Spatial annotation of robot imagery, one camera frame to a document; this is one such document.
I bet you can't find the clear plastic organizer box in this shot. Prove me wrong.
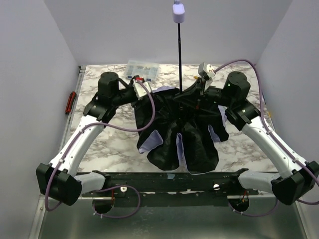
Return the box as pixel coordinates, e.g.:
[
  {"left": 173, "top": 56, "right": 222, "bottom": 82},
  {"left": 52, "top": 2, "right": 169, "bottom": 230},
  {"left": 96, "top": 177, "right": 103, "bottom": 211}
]
[{"left": 124, "top": 60, "right": 160, "bottom": 81}]

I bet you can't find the lilac umbrella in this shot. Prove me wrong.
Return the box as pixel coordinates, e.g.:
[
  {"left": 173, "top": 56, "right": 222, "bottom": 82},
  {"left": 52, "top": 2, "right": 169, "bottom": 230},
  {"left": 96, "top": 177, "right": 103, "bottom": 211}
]
[{"left": 134, "top": 0, "right": 230, "bottom": 175}]

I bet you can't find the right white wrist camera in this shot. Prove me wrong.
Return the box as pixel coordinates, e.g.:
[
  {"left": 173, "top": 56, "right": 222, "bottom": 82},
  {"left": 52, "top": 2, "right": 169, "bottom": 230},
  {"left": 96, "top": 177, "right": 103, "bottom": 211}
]
[{"left": 198, "top": 62, "right": 216, "bottom": 91}]

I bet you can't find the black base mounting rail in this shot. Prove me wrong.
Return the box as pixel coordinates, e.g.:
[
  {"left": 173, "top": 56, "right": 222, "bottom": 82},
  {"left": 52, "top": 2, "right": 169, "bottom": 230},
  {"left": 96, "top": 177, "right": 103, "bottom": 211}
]
[{"left": 83, "top": 172, "right": 258, "bottom": 207}]

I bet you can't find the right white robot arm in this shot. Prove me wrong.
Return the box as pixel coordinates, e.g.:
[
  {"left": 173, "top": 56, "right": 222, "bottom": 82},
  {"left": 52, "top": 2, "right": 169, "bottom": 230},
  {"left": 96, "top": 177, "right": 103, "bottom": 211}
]
[{"left": 174, "top": 71, "right": 319, "bottom": 205}]

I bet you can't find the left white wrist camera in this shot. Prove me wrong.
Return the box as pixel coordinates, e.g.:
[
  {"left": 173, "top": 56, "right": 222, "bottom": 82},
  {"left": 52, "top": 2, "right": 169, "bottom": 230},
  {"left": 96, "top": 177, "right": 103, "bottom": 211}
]
[{"left": 132, "top": 76, "right": 152, "bottom": 100}]

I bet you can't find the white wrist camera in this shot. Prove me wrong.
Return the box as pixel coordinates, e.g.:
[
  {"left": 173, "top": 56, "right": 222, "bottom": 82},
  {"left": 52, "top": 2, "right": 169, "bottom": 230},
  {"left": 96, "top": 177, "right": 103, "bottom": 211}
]
[
  {"left": 198, "top": 62, "right": 216, "bottom": 91},
  {"left": 132, "top": 76, "right": 152, "bottom": 100}
]

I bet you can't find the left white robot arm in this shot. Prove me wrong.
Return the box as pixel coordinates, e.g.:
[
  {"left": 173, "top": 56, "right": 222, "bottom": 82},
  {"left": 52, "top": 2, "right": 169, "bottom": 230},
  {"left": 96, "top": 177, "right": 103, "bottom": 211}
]
[{"left": 36, "top": 72, "right": 137, "bottom": 206}]

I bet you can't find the red black handled tool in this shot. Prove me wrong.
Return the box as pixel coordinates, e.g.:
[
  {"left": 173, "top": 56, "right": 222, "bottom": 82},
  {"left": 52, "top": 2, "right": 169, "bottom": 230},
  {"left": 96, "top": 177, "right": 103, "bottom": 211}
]
[{"left": 65, "top": 91, "right": 77, "bottom": 115}]

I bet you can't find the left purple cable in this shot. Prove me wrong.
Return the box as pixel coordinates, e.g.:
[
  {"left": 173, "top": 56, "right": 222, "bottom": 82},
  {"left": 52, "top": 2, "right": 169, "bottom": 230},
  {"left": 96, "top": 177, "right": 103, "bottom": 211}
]
[{"left": 44, "top": 77, "right": 157, "bottom": 220}]

